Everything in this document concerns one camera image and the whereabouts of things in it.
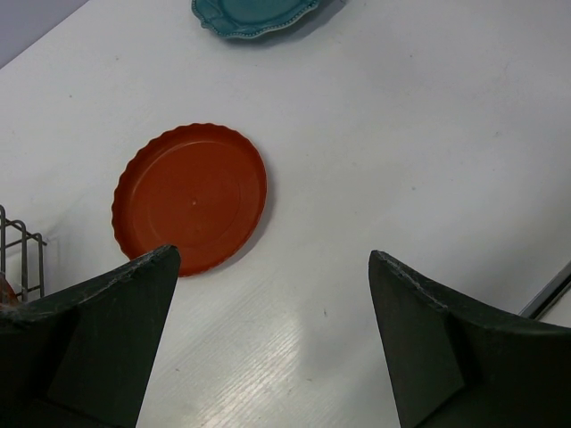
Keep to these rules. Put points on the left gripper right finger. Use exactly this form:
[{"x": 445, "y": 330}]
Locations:
[{"x": 454, "y": 361}]

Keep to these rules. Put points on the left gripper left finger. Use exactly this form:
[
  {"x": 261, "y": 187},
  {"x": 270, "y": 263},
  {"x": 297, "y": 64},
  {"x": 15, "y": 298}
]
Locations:
[{"x": 82, "y": 357}]

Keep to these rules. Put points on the orange fluted plate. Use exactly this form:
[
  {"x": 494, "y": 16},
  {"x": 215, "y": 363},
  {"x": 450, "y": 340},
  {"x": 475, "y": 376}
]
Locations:
[{"x": 201, "y": 187}]

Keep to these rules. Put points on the teal scalloped plate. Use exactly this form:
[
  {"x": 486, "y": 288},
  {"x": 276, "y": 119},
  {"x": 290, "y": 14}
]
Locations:
[{"x": 249, "y": 19}]

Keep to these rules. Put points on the metal wire dish rack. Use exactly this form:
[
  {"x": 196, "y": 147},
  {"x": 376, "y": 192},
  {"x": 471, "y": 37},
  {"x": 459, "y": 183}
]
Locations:
[{"x": 22, "y": 259}]

